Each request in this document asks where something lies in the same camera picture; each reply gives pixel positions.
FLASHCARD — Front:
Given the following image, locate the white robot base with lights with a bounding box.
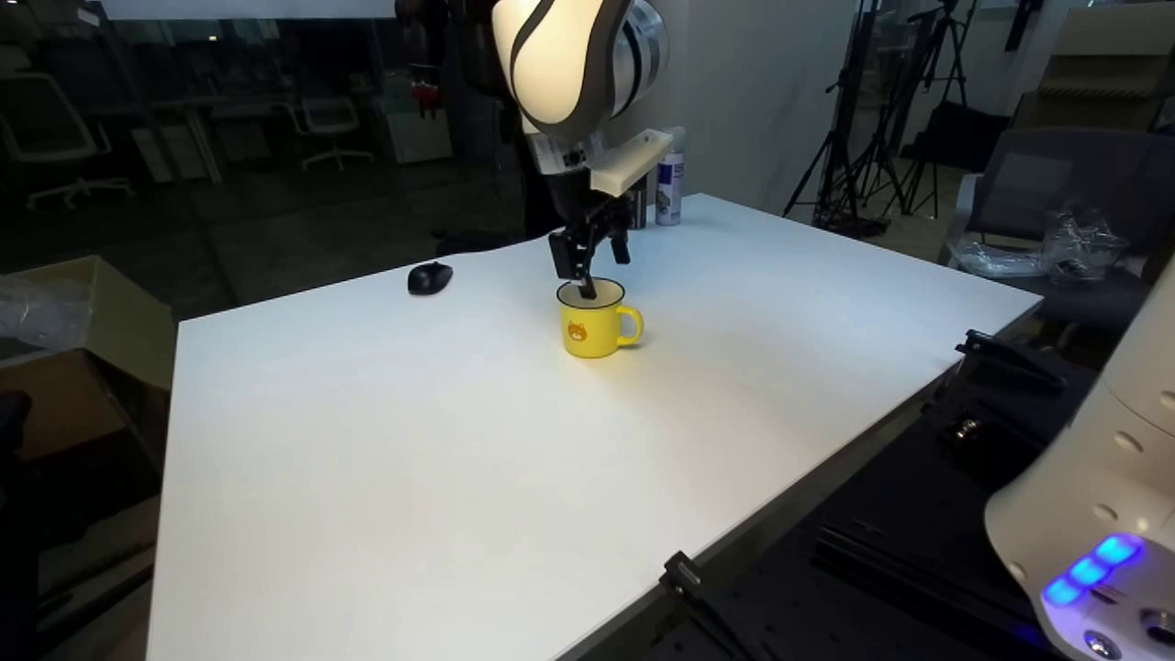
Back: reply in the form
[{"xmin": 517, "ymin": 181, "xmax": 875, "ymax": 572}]
[{"xmin": 986, "ymin": 264, "xmax": 1175, "ymax": 661}]

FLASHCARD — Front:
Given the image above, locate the white spray bottle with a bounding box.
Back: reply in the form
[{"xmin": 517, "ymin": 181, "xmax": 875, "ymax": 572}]
[{"xmin": 655, "ymin": 151, "xmax": 685, "ymax": 223}]

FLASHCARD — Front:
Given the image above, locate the black table clamp right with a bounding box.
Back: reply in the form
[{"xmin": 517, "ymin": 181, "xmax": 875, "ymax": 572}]
[{"xmin": 957, "ymin": 329, "xmax": 1065, "ymax": 393}]

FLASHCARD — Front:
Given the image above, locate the white office chair left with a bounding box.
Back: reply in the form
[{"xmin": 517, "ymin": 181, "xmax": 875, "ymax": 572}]
[{"xmin": 0, "ymin": 72, "xmax": 136, "ymax": 212}]

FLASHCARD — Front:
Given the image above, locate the cardboard box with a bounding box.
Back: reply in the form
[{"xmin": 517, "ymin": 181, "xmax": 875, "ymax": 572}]
[{"xmin": 0, "ymin": 256, "xmax": 177, "ymax": 459}]

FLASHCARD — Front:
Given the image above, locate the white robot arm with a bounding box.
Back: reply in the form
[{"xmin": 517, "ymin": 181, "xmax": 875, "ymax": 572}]
[{"xmin": 492, "ymin": 0, "xmax": 676, "ymax": 293}]

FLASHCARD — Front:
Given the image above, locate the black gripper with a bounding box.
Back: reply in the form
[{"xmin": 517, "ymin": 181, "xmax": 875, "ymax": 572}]
[{"xmin": 549, "ymin": 169, "xmax": 632, "ymax": 280}]

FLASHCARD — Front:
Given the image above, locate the black table clamp front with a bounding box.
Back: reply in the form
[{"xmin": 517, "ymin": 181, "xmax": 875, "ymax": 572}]
[{"xmin": 661, "ymin": 552, "xmax": 707, "ymax": 600}]

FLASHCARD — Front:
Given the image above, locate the black computer mouse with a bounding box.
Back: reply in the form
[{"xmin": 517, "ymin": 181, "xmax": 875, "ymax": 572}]
[{"xmin": 408, "ymin": 261, "xmax": 453, "ymax": 299}]

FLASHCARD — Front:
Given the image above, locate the grey office chair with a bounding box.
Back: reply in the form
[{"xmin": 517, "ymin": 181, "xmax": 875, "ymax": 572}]
[{"xmin": 939, "ymin": 120, "xmax": 1175, "ymax": 326}]

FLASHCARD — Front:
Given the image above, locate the black table clamp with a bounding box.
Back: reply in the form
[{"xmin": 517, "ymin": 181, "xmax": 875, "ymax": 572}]
[
  {"xmin": 957, "ymin": 329, "xmax": 1065, "ymax": 393},
  {"xmin": 661, "ymin": 552, "xmax": 707, "ymax": 600}
]

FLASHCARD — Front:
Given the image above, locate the yellow enamel mug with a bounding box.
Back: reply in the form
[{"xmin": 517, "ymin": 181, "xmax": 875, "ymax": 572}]
[{"xmin": 555, "ymin": 280, "xmax": 648, "ymax": 359}]

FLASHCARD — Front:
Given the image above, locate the clear plastic bag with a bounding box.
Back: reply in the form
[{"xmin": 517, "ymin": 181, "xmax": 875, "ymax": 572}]
[{"xmin": 949, "ymin": 204, "xmax": 1124, "ymax": 284}]

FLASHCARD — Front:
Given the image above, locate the white office chair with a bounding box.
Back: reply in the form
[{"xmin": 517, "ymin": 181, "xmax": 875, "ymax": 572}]
[
  {"xmin": 0, "ymin": 72, "xmax": 136, "ymax": 212},
  {"xmin": 293, "ymin": 97, "xmax": 371, "ymax": 169}
]

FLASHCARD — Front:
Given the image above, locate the black tripod stand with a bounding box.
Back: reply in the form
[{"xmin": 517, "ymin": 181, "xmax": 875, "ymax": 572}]
[{"xmin": 785, "ymin": 0, "xmax": 969, "ymax": 240}]

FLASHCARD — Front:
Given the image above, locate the white office chair back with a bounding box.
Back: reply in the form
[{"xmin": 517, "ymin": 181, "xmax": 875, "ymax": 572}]
[{"xmin": 293, "ymin": 97, "xmax": 371, "ymax": 169}]

